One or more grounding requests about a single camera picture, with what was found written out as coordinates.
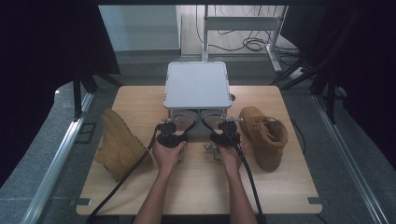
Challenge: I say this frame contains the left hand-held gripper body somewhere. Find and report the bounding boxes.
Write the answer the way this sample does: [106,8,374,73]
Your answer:
[155,117,189,149]

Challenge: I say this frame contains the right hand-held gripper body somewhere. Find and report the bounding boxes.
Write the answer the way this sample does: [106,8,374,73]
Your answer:
[209,115,245,149]

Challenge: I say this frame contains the black heeled sandal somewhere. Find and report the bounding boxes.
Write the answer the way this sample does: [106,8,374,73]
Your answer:
[199,108,229,161]
[167,108,199,163]

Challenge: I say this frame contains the tan suede boot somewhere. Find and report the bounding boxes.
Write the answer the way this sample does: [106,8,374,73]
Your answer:
[238,105,290,173]
[94,107,154,184]

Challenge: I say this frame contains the white shoe rack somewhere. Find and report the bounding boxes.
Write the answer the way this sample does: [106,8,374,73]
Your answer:
[163,61,233,138]

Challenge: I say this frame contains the person's left hand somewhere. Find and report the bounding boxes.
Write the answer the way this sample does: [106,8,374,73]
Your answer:
[151,139,188,175]

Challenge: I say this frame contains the person's right hand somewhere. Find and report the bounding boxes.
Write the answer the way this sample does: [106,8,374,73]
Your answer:
[215,141,248,177]

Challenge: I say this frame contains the white power strip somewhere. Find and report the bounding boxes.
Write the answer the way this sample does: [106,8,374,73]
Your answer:
[289,66,305,81]

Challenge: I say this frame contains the white cabinet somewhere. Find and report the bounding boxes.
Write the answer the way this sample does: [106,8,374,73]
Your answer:
[98,4,182,52]

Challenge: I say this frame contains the dark curtain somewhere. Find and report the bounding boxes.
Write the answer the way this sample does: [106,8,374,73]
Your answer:
[0,0,121,189]
[311,0,396,173]

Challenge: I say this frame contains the right hand-held gripper cable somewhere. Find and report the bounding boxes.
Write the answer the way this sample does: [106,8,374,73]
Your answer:
[224,123,266,219]

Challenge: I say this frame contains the hand-held gripper cable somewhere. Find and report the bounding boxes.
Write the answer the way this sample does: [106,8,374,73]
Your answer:
[85,123,162,224]
[224,123,266,219]

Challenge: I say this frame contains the left hand-held gripper cable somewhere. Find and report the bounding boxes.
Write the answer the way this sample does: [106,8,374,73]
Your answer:
[85,123,162,224]

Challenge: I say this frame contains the black floor cables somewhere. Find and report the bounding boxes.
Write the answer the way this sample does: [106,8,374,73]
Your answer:
[195,5,301,59]

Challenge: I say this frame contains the white metal desk frame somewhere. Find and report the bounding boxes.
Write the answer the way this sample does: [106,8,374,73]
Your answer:
[201,4,290,74]

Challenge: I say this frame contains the aluminium rail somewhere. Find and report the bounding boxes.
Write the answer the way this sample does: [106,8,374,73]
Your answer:
[20,92,95,224]
[312,93,390,224]

